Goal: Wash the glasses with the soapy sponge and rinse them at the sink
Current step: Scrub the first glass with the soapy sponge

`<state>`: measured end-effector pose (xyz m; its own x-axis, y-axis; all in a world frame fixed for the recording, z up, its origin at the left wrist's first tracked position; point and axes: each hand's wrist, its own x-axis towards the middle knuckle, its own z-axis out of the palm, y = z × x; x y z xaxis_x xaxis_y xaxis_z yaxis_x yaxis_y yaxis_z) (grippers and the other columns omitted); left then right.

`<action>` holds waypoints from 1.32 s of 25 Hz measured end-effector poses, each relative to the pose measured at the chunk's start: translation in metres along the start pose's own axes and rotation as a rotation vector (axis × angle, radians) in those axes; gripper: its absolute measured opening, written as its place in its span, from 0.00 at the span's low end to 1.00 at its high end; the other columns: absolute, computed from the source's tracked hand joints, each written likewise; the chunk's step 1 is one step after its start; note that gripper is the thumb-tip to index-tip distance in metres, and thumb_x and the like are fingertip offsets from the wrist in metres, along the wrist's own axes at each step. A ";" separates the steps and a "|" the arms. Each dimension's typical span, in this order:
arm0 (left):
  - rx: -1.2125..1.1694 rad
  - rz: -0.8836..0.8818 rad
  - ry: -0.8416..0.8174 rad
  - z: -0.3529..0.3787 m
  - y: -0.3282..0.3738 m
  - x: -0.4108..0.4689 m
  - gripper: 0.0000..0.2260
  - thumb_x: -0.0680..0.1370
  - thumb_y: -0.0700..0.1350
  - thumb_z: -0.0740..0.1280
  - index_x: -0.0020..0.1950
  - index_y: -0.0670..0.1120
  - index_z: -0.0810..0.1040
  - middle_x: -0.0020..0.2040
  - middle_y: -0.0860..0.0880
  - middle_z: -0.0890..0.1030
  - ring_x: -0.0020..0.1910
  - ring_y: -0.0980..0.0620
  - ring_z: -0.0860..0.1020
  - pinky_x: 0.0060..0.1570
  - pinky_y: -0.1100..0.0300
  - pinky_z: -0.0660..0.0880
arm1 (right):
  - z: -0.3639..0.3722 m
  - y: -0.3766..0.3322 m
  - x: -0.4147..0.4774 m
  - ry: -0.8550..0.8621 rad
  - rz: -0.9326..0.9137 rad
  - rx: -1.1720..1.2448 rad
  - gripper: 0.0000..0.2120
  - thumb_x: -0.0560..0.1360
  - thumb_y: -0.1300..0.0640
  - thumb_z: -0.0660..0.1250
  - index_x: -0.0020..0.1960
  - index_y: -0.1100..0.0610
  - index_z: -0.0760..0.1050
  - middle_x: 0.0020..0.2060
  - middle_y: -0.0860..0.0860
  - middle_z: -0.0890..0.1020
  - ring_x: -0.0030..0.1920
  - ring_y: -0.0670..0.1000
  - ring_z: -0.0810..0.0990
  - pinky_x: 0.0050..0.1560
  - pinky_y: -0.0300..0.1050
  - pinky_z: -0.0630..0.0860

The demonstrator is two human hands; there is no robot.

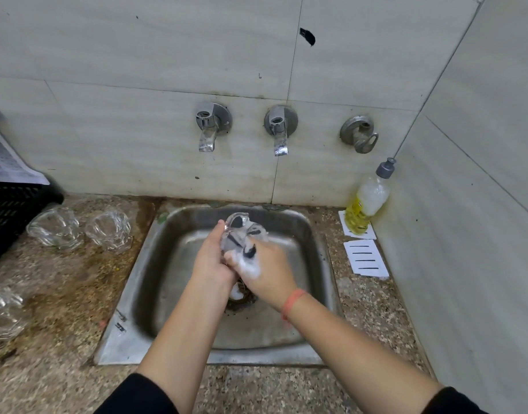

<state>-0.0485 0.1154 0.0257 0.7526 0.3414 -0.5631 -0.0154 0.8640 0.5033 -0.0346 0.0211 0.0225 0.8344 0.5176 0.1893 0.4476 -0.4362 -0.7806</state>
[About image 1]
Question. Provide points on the yellow dish soap bottle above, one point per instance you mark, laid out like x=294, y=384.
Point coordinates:
x=358, y=211

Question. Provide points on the black dish rack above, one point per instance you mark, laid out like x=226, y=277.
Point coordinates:
x=14, y=211

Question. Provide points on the orange wrist thread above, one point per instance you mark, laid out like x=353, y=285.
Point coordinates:
x=293, y=301

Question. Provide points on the dark speckled sponge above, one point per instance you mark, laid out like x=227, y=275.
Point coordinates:
x=248, y=253

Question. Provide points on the person's right forearm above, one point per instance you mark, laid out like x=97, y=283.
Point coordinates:
x=358, y=357

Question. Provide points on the grey wall valve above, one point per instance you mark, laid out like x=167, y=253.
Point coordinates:
x=356, y=131

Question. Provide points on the person's left forearm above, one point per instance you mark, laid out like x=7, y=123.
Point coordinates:
x=182, y=340

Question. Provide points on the black tape piece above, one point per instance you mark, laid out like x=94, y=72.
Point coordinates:
x=307, y=36

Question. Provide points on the clear glass cup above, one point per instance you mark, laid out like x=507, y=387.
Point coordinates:
x=5, y=310
x=54, y=227
x=242, y=224
x=108, y=230

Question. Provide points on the black right sleeve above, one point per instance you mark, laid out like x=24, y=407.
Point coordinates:
x=449, y=403

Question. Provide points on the white drip tray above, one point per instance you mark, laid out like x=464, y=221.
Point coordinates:
x=9, y=168

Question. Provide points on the person's right hand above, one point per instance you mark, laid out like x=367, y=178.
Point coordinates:
x=270, y=275

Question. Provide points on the chrome wall tap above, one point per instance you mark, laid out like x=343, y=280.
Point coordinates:
x=212, y=118
x=280, y=122

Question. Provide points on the person's left hand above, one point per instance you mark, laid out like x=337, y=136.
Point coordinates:
x=210, y=263

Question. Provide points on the stainless steel sink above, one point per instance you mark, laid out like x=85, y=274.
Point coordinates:
x=255, y=336

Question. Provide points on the metal sink drain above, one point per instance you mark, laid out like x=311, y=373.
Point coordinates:
x=242, y=303

